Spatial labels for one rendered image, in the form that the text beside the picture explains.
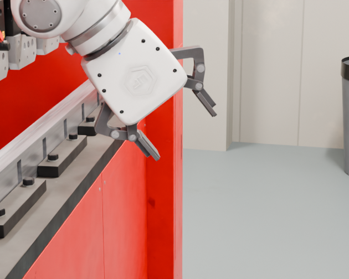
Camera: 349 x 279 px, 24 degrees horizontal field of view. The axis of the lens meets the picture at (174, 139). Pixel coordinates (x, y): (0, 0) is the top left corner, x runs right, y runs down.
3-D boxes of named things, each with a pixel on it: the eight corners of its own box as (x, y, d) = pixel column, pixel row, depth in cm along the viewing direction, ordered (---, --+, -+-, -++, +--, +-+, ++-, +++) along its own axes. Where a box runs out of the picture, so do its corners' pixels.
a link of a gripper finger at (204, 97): (182, 79, 100) (213, 118, 102) (203, 63, 100) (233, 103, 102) (178, 72, 103) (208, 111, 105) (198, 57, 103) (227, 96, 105)
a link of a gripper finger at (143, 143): (109, 136, 101) (141, 174, 103) (129, 120, 101) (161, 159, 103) (107, 128, 104) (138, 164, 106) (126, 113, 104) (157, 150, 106)
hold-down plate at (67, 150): (58, 177, 203) (57, 166, 202) (37, 176, 204) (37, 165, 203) (87, 145, 232) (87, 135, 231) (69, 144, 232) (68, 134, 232)
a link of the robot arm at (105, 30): (62, 50, 94) (78, 70, 95) (122, 3, 93) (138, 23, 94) (59, 35, 101) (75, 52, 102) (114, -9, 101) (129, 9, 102)
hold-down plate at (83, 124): (95, 135, 241) (95, 126, 240) (78, 135, 242) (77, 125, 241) (116, 112, 270) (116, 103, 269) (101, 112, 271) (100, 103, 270)
